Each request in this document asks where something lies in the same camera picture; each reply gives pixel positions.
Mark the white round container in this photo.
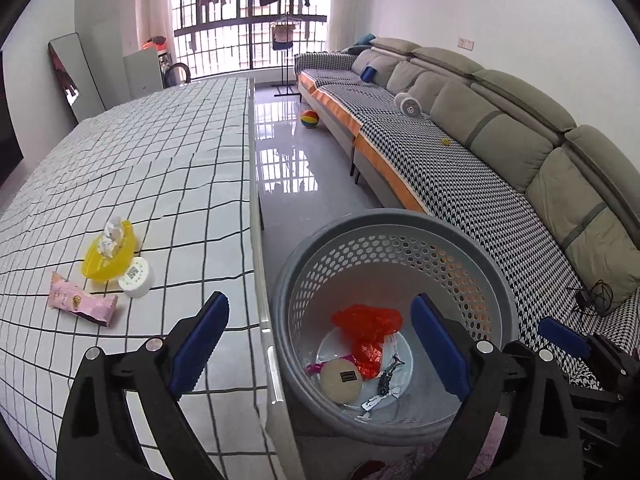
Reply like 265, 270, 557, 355
118, 257, 156, 299

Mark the houndstooth sofa cover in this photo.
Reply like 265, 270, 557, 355
294, 52, 640, 391

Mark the grey sofa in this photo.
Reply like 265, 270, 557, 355
294, 37, 640, 391

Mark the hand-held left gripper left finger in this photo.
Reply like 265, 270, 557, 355
55, 290, 231, 480

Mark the standing mirror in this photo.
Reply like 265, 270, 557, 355
48, 33, 107, 123

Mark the black window grille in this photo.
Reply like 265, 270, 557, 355
171, 0, 333, 81

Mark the white checkered tablecloth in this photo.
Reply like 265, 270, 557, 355
0, 76, 278, 480

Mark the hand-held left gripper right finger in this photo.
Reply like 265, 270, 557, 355
410, 292, 588, 480

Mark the white cabinet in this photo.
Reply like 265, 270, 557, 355
124, 51, 165, 101

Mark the black garment stand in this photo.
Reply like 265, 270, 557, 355
270, 16, 302, 97

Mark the black cable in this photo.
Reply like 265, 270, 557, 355
567, 280, 613, 316

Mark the pink snack wrapper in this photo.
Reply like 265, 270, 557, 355
47, 271, 119, 328

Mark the white paper scrap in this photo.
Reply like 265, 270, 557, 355
360, 385, 401, 411

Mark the crumpled white tissue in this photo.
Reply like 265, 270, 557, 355
97, 216, 132, 258

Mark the grey perforated basket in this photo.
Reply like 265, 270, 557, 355
272, 208, 521, 433

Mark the red plastic bag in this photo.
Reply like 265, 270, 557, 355
332, 304, 403, 380

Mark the white round device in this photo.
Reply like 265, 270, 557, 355
394, 92, 423, 118

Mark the dark chair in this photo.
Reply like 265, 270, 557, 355
165, 62, 192, 86

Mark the round beige disc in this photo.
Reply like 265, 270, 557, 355
320, 358, 363, 405

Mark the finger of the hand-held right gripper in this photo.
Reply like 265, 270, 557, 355
537, 317, 592, 359

